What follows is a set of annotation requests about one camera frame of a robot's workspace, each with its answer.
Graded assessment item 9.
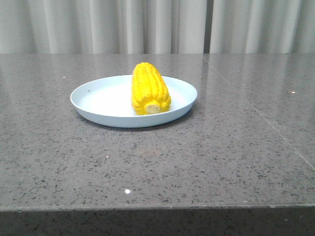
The yellow corn cob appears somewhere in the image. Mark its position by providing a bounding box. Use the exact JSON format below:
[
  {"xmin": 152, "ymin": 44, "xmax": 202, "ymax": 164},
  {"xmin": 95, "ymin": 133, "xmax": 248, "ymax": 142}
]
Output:
[{"xmin": 131, "ymin": 62, "xmax": 171, "ymax": 115}]

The light blue round plate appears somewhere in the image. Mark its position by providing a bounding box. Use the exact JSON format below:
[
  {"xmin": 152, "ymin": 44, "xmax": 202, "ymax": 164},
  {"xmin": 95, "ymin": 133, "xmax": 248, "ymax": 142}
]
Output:
[{"xmin": 70, "ymin": 75, "xmax": 197, "ymax": 128}]

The white pleated curtain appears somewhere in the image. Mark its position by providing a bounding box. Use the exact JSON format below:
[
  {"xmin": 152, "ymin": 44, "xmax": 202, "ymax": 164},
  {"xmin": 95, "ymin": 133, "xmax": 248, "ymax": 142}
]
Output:
[{"xmin": 0, "ymin": 0, "xmax": 315, "ymax": 54}]

